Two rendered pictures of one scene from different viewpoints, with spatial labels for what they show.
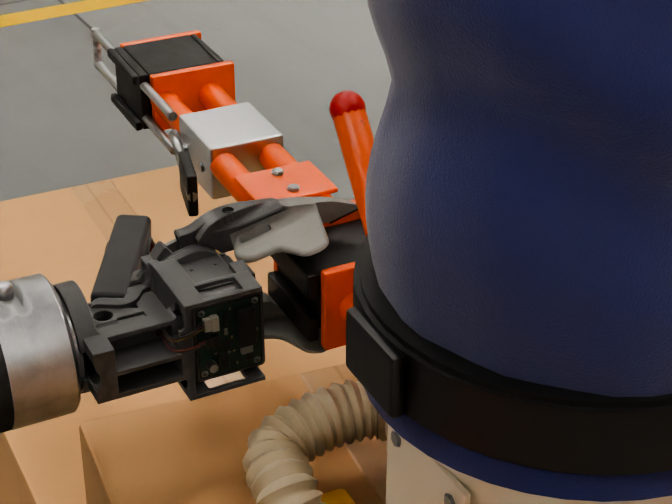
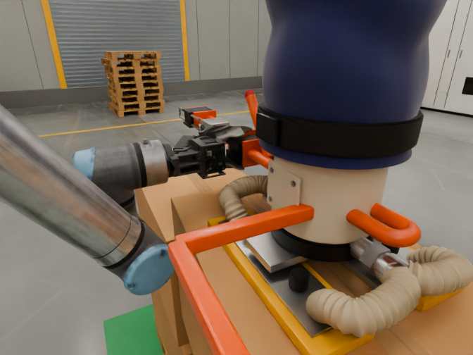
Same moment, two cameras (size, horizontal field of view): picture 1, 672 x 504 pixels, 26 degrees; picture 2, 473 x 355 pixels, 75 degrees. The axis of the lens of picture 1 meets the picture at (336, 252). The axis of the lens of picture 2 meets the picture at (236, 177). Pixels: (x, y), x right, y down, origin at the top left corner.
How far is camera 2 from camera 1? 34 cm
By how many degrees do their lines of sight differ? 7
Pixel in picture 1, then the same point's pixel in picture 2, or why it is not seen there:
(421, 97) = (286, 15)
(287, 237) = (231, 133)
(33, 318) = (153, 148)
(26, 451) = (158, 215)
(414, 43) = not seen: outside the picture
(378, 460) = (259, 205)
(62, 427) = (168, 210)
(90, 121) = not seen: hidden behind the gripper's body
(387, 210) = (272, 67)
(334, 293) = (246, 148)
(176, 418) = (199, 196)
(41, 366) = (155, 163)
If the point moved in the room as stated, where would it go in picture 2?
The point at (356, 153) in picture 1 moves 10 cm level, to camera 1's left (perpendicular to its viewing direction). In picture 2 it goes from (253, 106) to (205, 106)
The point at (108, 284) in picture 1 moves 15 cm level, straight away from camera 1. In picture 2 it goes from (178, 146) to (177, 129)
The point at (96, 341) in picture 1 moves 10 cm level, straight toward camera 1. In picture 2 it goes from (173, 157) to (174, 177)
